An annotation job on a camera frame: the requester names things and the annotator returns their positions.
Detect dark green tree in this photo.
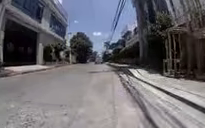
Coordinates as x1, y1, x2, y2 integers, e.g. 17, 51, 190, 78
69, 31, 94, 64

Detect grey concrete road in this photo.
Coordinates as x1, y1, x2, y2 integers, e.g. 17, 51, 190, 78
0, 62, 158, 128

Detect green bushes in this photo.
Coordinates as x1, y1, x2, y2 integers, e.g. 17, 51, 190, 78
43, 41, 71, 64

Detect climbing plant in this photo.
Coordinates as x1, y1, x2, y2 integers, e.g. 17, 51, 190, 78
146, 11, 174, 71

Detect pale concrete pavement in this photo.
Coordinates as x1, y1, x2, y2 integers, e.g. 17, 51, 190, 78
106, 62, 205, 128
0, 63, 71, 80

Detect grey building with dark windows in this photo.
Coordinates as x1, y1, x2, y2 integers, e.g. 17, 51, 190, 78
0, 0, 70, 68

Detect overhead wires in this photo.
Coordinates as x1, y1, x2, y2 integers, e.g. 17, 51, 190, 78
107, 0, 128, 44

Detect building with wooden frame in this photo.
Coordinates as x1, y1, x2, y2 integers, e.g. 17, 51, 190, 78
133, 0, 205, 82

